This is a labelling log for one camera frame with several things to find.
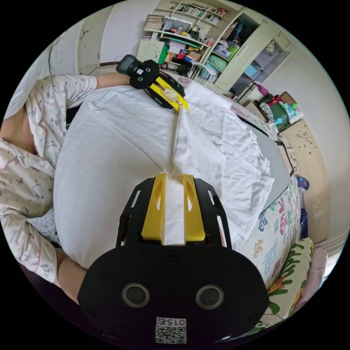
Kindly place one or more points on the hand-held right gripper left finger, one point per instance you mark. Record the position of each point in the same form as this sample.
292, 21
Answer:
153, 210

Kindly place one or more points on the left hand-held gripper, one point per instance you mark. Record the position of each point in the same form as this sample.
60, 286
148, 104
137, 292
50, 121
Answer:
142, 73

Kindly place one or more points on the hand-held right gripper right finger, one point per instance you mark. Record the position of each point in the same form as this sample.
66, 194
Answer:
194, 216

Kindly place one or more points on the white shirt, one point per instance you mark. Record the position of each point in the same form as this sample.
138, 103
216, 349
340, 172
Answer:
114, 153

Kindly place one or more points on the person's right forearm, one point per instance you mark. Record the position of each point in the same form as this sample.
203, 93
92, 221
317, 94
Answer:
69, 276

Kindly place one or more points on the person's left forearm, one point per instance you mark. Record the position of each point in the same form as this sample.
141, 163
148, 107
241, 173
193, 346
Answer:
109, 80

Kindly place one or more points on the person's left hand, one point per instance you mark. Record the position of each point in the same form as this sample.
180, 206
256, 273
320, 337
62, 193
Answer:
126, 79

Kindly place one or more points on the cream shelf with books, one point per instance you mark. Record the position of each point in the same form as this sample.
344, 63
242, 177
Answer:
186, 35

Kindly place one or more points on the flat grey board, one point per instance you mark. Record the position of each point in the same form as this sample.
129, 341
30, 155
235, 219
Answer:
273, 161

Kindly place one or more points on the cream open cupboard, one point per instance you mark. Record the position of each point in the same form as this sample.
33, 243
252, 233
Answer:
254, 46

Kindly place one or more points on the green box with ribbon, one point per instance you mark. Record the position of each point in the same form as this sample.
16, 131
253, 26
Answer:
276, 110

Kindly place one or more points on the green flowered pillow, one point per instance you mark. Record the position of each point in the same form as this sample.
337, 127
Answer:
292, 273

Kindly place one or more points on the person's body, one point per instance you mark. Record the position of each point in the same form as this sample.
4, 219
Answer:
27, 175

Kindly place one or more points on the pink pillow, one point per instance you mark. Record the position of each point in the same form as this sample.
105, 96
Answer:
318, 270

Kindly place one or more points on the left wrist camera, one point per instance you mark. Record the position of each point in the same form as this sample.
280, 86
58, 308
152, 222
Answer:
127, 65

